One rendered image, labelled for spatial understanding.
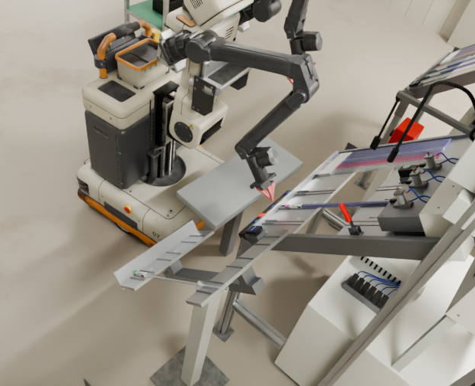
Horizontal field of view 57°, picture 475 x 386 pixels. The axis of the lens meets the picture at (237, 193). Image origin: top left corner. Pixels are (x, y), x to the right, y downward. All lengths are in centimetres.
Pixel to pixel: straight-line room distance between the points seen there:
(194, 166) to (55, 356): 115
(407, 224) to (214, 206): 87
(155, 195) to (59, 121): 112
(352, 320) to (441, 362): 33
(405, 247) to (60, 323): 159
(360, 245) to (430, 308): 61
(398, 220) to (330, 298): 54
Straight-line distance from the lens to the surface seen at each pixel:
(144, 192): 230
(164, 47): 160
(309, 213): 160
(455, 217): 109
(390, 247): 127
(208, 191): 190
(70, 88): 347
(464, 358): 182
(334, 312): 166
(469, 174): 105
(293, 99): 138
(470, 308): 130
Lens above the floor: 200
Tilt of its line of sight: 47 degrees down
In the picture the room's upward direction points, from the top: 13 degrees clockwise
